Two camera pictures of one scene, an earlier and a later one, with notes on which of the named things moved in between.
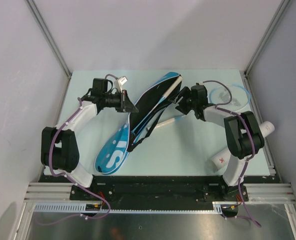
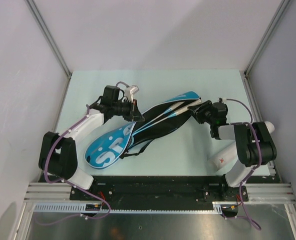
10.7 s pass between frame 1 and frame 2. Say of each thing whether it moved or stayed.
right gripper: moved
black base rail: stayed
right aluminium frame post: stayed
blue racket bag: moved
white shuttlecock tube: stayed
